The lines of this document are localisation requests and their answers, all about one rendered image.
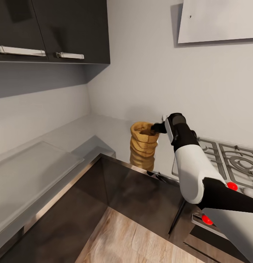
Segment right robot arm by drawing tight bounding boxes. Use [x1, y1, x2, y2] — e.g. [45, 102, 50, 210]
[151, 113, 253, 263]

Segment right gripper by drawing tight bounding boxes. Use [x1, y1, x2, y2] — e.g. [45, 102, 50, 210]
[151, 123, 167, 134]

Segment popcorn bag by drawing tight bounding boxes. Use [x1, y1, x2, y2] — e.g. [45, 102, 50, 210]
[130, 122, 160, 157]

